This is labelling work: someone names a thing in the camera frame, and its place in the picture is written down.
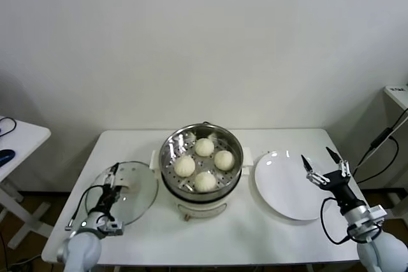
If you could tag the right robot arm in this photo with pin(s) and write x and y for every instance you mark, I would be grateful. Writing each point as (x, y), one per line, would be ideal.
(382, 253)

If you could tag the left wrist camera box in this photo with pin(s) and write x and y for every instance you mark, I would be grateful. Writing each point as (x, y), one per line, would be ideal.
(111, 228)

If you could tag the white steamed baozi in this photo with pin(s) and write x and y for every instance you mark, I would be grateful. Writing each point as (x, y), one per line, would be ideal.
(224, 160)
(205, 181)
(204, 147)
(185, 166)

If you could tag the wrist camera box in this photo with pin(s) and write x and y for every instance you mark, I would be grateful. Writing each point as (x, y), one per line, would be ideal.
(377, 213)
(111, 228)

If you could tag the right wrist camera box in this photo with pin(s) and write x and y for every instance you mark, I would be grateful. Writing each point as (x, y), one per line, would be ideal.
(377, 213)

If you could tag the cream electric cooker pot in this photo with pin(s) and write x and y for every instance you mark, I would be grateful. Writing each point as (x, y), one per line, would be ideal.
(201, 206)

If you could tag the white round plate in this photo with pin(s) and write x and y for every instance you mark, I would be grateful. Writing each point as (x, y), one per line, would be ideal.
(280, 186)

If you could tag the blue computer mouse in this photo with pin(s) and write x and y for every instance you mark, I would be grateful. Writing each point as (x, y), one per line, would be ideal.
(5, 156)

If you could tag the white desk with label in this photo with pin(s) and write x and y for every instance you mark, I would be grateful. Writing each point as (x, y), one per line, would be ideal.
(398, 97)

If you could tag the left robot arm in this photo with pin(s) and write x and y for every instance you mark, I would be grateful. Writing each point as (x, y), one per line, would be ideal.
(83, 246)

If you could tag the round glass pot lid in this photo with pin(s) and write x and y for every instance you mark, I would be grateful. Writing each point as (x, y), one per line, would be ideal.
(140, 189)

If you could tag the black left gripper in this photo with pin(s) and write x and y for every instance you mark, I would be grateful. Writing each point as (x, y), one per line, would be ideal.
(106, 200)

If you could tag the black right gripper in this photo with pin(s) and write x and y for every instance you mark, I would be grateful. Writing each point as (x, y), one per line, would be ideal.
(338, 186)

